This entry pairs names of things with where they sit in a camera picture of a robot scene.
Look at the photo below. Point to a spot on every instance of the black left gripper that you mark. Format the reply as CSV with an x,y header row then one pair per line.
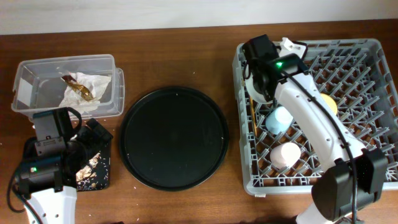
x,y
86,134

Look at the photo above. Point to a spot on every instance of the food scraps pile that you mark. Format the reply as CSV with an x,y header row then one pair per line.
x,y
95,175

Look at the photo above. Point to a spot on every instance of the blue cup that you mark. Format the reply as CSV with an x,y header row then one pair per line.
x,y
279,120

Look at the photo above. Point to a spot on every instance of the wooden chopstick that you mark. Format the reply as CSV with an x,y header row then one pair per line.
x,y
253,116

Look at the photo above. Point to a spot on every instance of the white paper napkin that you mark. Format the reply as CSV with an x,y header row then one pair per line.
x,y
97,84

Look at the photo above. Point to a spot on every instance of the yellow bowl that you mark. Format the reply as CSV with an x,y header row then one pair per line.
x,y
330,102

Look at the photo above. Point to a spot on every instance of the gold foil wrapper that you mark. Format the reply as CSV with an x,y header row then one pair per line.
x,y
82,90

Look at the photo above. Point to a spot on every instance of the pink cup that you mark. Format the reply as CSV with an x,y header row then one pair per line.
x,y
285,155

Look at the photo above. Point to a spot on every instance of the grey plate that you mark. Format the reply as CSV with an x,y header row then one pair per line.
x,y
254,94

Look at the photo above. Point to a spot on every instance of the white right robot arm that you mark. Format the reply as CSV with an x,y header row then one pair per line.
x,y
353,175

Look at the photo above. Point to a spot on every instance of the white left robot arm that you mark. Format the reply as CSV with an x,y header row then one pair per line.
x,y
47,206

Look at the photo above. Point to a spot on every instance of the clear plastic waste bin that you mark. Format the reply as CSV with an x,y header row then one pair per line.
x,y
38,86

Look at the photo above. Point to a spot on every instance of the grey dishwasher rack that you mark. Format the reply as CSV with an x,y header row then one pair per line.
x,y
355,74

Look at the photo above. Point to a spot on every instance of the black rectangular tray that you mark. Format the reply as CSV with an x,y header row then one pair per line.
x,y
81,162

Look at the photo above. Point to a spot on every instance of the round black serving tray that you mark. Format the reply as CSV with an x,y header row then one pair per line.
x,y
173,138

